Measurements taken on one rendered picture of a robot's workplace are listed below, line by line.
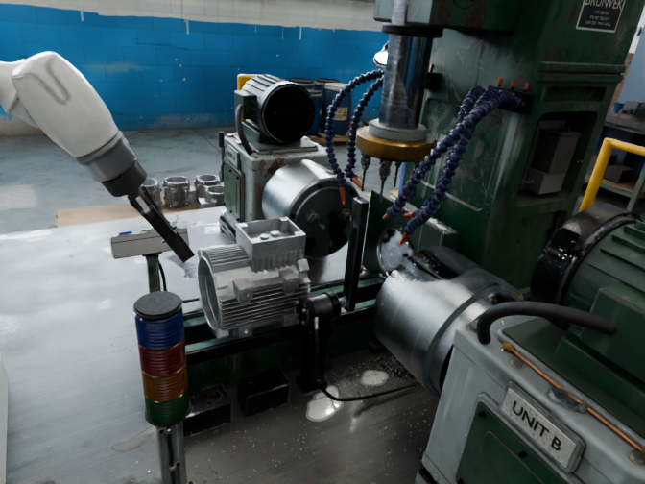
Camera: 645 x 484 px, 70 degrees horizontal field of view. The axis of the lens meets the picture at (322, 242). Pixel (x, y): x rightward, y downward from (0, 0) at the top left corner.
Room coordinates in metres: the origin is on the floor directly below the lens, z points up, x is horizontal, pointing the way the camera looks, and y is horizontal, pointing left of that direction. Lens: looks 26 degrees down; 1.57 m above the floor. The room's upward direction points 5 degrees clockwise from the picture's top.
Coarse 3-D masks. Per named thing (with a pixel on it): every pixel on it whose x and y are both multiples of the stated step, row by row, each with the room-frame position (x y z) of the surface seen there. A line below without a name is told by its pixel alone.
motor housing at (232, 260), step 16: (208, 256) 0.81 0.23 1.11; (224, 256) 0.82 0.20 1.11; (240, 256) 0.83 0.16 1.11; (208, 272) 0.90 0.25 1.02; (224, 272) 0.80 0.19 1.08; (240, 272) 0.81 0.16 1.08; (272, 272) 0.84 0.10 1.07; (208, 288) 0.89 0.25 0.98; (256, 288) 0.79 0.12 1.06; (272, 288) 0.81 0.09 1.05; (304, 288) 0.84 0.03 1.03; (208, 304) 0.87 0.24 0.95; (224, 304) 0.75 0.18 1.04; (240, 304) 0.76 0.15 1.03; (256, 304) 0.78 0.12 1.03; (272, 304) 0.80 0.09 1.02; (288, 304) 0.82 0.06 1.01; (208, 320) 0.83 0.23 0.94; (224, 320) 0.75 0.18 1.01; (240, 320) 0.76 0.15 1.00; (256, 320) 0.79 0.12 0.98; (272, 320) 0.80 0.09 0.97
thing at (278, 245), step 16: (240, 224) 0.90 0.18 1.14; (256, 224) 0.93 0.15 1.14; (272, 224) 0.94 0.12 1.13; (288, 224) 0.95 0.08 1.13; (240, 240) 0.88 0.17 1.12; (272, 240) 0.84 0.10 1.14; (288, 240) 0.86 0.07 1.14; (304, 240) 0.88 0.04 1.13; (256, 256) 0.82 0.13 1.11; (272, 256) 0.84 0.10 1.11; (288, 256) 0.86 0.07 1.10; (256, 272) 0.82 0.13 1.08
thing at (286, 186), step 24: (288, 168) 1.30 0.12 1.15; (312, 168) 1.28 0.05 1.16; (264, 192) 1.29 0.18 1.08; (288, 192) 1.19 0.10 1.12; (312, 192) 1.18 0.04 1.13; (336, 192) 1.21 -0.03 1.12; (264, 216) 1.29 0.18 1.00; (288, 216) 1.15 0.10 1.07; (312, 216) 1.15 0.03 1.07; (336, 216) 1.22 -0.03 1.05; (312, 240) 1.18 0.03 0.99; (336, 240) 1.22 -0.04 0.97
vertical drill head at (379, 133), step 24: (408, 0) 1.00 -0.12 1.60; (408, 24) 1.00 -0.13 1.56; (408, 48) 1.00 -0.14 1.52; (408, 72) 1.00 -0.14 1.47; (384, 96) 1.02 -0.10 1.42; (408, 96) 1.00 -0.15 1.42; (384, 120) 1.01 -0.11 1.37; (408, 120) 1.00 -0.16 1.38; (360, 144) 1.00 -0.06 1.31; (384, 144) 0.96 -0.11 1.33; (408, 144) 0.96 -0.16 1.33; (432, 144) 0.99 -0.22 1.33; (384, 168) 0.98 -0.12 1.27
